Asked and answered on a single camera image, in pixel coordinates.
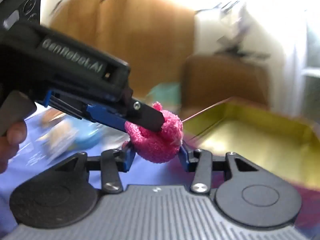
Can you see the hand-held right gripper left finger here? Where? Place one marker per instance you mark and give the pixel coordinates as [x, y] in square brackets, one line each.
[129, 158]

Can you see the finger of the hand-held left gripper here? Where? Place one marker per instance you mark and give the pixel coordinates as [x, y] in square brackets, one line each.
[150, 118]
[107, 117]

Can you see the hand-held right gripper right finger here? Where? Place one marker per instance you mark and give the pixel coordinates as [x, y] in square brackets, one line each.
[183, 160]

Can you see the pink knitted scrunchie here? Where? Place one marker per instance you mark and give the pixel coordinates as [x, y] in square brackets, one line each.
[155, 145]

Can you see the pink biscuit tin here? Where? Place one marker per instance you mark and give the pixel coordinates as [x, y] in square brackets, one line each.
[250, 135]

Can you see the person's left hand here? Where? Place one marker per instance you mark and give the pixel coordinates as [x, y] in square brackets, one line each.
[16, 133]

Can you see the blue printed tablecloth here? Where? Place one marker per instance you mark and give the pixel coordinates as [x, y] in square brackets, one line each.
[150, 173]

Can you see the green plastic cup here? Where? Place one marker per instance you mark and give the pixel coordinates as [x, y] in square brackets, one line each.
[165, 91]

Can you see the wood-grain panel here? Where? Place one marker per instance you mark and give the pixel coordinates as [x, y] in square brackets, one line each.
[137, 42]

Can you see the brown chair back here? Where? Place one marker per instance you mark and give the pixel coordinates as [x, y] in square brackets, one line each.
[225, 80]

